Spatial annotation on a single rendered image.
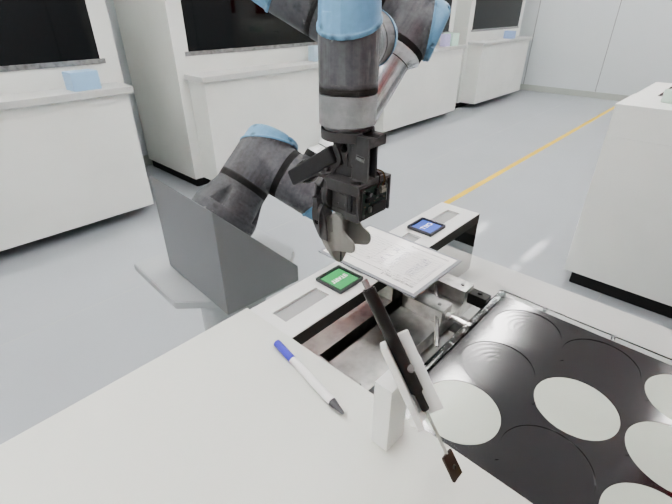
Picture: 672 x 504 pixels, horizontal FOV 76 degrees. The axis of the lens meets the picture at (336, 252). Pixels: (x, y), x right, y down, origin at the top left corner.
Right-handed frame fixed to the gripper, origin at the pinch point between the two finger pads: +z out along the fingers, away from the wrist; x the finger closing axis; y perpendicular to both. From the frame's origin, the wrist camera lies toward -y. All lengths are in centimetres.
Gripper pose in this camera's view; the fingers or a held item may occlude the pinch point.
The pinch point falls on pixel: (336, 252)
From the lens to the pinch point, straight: 67.7
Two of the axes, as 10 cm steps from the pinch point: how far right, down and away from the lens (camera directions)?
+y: 7.3, 3.4, -5.9
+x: 6.8, -3.7, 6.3
